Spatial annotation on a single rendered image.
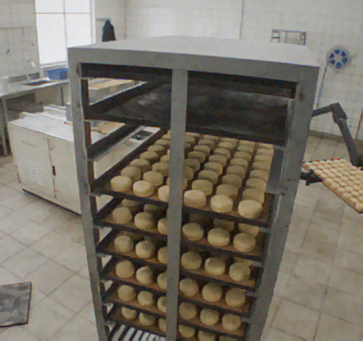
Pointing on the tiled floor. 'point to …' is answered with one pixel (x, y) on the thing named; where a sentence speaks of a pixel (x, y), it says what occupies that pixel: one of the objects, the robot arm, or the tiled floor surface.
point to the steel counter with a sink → (36, 93)
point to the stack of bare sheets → (14, 304)
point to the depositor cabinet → (50, 164)
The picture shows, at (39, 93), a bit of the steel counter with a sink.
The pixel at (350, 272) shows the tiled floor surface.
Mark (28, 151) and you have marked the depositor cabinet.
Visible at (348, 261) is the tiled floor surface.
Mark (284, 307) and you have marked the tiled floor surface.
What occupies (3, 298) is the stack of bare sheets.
